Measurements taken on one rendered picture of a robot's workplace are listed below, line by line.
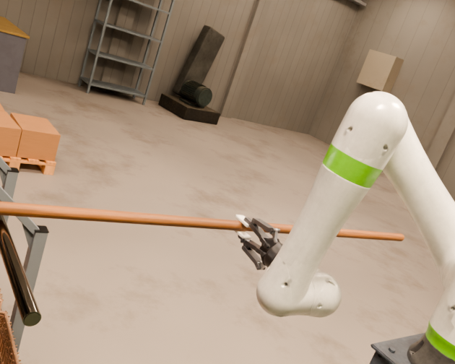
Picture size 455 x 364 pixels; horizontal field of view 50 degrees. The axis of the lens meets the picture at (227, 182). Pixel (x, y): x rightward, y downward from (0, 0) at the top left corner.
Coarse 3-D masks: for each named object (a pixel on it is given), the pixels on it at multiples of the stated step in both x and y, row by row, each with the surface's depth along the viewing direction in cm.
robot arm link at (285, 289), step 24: (312, 192) 103; (336, 192) 99; (360, 192) 99; (312, 216) 102; (336, 216) 101; (288, 240) 106; (312, 240) 103; (288, 264) 105; (312, 264) 105; (264, 288) 108; (288, 288) 106; (312, 288) 111; (288, 312) 108
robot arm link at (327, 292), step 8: (320, 272) 118; (312, 280) 113; (320, 280) 115; (328, 280) 116; (336, 280) 118; (320, 288) 113; (328, 288) 114; (336, 288) 116; (320, 296) 112; (328, 296) 114; (336, 296) 115; (320, 304) 113; (328, 304) 114; (336, 304) 115; (312, 312) 113; (320, 312) 114; (328, 312) 115
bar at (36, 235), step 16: (0, 160) 187; (0, 176) 190; (16, 176) 192; (0, 192) 143; (0, 224) 105; (32, 224) 153; (0, 240) 100; (32, 240) 154; (16, 256) 96; (32, 256) 156; (16, 272) 91; (32, 272) 158; (16, 288) 88; (32, 288) 161; (16, 304) 162; (32, 304) 84; (16, 320) 162; (32, 320) 83; (16, 336) 165
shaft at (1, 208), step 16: (0, 208) 106; (16, 208) 108; (32, 208) 110; (48, 208) 112; (64, 208) 114; (80, 208) 117; (144, 224) 127; (160, 224) 129; (176, 224) 132; (192, 224) 134; (208, 224) 137; (224, 224) 141; (240, 224) 144; (272, 224) 152; (400, 240) 191
